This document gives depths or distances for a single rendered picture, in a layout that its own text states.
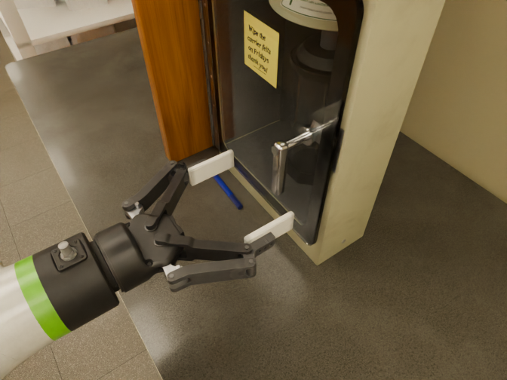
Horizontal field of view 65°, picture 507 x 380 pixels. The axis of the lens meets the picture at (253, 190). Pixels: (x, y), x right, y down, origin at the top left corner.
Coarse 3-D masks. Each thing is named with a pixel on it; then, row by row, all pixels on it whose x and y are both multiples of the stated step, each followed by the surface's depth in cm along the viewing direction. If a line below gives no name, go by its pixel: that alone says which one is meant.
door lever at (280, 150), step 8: (304, 128) 50; (296, 136) 50; (304, 136) 50; (312, 136) 50; (280, 144) 49; (288, 144) 49; (296, 144) 50; (272, 152) 49; (280, 152) 49; (280, 160) 50; (272, 168) 52; (280, 168) 51; (272, 176) 53; (280, 176) 52; (272, 184) 54; (280, 184) 53; (280, 192) 54
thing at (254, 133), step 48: (240, 0) 51; (288, 0) 43; (336, 0) 37; (240, 48) 56; (288, 48) 46; (336, 48) 40; (240, 96) 62; (288, 96) 51; (336, 96) 43; (240, 144) 70; (288, 192) 62
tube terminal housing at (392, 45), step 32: (384, 0) 35; (416, 0) 38; (384, 32) 38; (416, 32) 42; (384, 64) 42; (416, 64) 46; (352, 96) 43; (384, 96) 46; (352, 128) 46; (384, 128) 51; (352, 160) 51; (384, 160) 57; (256, 192) 76; (352, 192) 57; (352, 224) 65; (320, 256) 66
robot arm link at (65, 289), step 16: (64, 240) 43; (80, 240) 41; (32, 256) 41; (48, 256) 40; (64, 256) 39; (80, 256) 40; (96, 256) 42; (48, 272) 39; (64, 272) 39; (80, 272) 39; (96, 272) 40; (48, 288) 38; (64, 288) 39; (80, 288) 39; (96, 288) 40; (112, 288) 43; (64, 304) 39; (80, 304) 39; (96, 304) 40; (112, 304) 42; (64, 320) 39; (80, 320) 40
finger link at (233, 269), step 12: (192, 264) 43; (204, 264) 43; (216, 264) 43; (228, 264) 43; (240, 264) 43; (252, 264) 43; (168, 276) 42; (180, 276) 42; (192, 276) 43; (204, 276) 43; (216, 276) 43; (228, 276) 44; (240, 276) 44; (252, 276) 45; (180, 288) 44
